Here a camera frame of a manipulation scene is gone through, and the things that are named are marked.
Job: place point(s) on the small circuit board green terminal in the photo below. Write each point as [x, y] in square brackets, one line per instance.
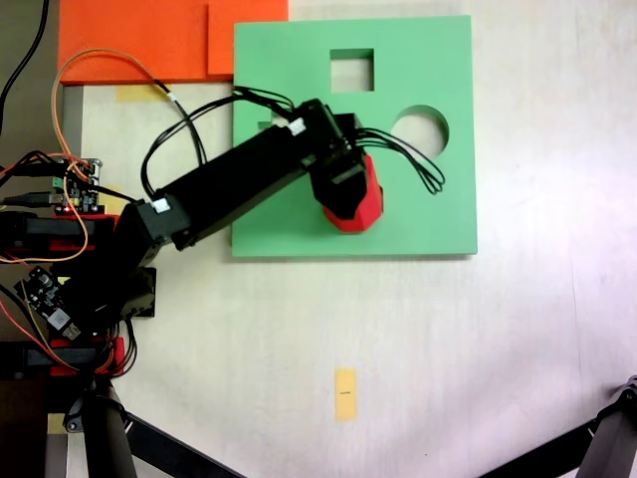
[77, 191]

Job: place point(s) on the red table clamp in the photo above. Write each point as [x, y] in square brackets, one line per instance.
[115, 348]
[99, 224]

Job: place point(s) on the red octagonal pillar block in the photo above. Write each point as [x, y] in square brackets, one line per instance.
[375, 199]

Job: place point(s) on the green shape sorter board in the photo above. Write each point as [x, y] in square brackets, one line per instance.
[423, 229]

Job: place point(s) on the yellow tape marker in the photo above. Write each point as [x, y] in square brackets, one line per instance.
[346, 396]

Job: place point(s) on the thin black tripod leg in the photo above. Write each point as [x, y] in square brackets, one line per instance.
[542, 455]
[179, 453]

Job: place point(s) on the large orange flat block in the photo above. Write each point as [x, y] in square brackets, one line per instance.
[129, 35]

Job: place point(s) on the thick black tripod leg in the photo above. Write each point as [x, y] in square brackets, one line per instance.
[107, 438]
[614, 433]

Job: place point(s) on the small orange raised block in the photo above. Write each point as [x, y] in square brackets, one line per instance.
[249, 30]

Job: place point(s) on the yellow tape square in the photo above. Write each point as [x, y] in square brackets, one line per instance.
[113, 199]

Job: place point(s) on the black circuit board grey connector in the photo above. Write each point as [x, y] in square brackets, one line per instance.
[47, 296]

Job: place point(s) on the yellow tape strip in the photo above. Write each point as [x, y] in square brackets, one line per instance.
[139, 93]

